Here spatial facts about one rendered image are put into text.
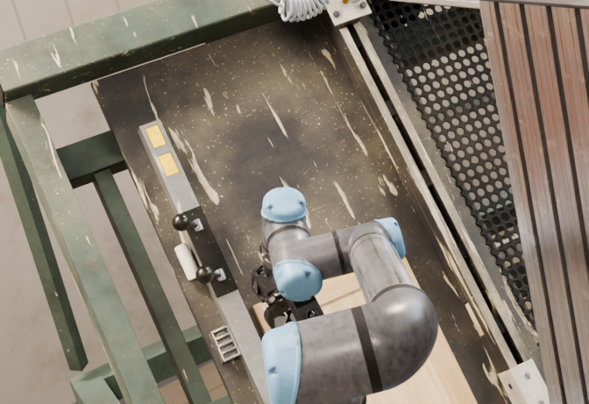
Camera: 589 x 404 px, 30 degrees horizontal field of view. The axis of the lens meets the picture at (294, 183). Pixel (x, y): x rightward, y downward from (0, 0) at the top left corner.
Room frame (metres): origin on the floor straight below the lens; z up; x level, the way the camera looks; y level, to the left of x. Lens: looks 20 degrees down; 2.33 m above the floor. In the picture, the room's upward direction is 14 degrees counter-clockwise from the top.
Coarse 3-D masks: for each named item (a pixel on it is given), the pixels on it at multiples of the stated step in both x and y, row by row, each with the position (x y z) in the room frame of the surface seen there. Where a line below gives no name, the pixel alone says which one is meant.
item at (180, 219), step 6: (174, 216) 2.13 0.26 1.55; (180, 216) 2.12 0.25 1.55; (186, 216) 2.13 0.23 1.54; (174, 222) 2.12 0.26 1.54; (180, 222) 2.12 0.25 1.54; (186, 222) 2.12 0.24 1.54; (192, 222) 2.22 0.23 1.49; (198, 222) 2.22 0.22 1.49; (174, 228) 2.12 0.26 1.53; (180, 228) 2.12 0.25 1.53; (186, 228) 2.12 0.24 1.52; (198, 228) 2.21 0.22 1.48
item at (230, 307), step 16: (144, 128) 2.35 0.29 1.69; (160, 128) 2.36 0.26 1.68; (144, 144) 2.36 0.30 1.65; (176, 160) 2.32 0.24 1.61; (160, 176) 2.30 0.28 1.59; (176, 176) 2.29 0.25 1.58; (176, 192) 2.27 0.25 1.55; (192, 192) 2.28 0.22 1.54; (176, 208) 2.25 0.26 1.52; (192, 208) 2.25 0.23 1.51; (208, 288) 2.18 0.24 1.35; (224, 304) 2.13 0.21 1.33; (240, 304) 2.14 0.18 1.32; (224, 320) 2.13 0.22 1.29; (240, 320) 2.11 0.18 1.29; (240, 336) 2.09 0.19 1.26; (256, 336) 2.10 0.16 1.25; (240, 352) 2.08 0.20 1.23; (256, 352) 2.08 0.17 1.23; (256, 368) 2.05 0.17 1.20; (256, 384) 2.03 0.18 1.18
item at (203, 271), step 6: (198, 270) 2.06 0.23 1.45; (204, 270) 2.06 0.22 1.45; (210, 270) 2.06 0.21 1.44; (216, 270) 2.16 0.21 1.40; (222, 270) 2.16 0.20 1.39; (198, 276) 2.06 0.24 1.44; (204, 276) 2.05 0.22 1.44; (210, 276) 2.06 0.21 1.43; (216, 276) 2.13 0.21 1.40; (222, 276) 2.15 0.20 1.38; (204, 282) 2.06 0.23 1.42
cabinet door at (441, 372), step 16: (336, 288) 2.20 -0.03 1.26; (352, 288) 2.21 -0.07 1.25; (256, 304) 2.16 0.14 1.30; (320, 304) 2.18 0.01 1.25; (336, 304) 2.18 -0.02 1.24; (352, 304) 2.19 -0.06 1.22; (432, 352) 2.14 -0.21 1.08; (448, 352) 2.15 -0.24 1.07; (432, 368) 2.12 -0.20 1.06; (448, 368) 2.12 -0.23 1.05; (416, 384) 2.10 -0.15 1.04; (432, 384) 2.10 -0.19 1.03; (448, 384) 2.10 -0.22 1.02; (464, 384) 2.11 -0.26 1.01; (368, 400) 2.06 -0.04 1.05; (384, 400) 2.07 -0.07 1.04; (400, 400) 2.07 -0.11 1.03; (416, 400) 2.07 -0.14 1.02; (432, 400) 2.08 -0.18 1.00; (448, 400) 2.08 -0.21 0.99; (464, 400) 2.08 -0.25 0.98
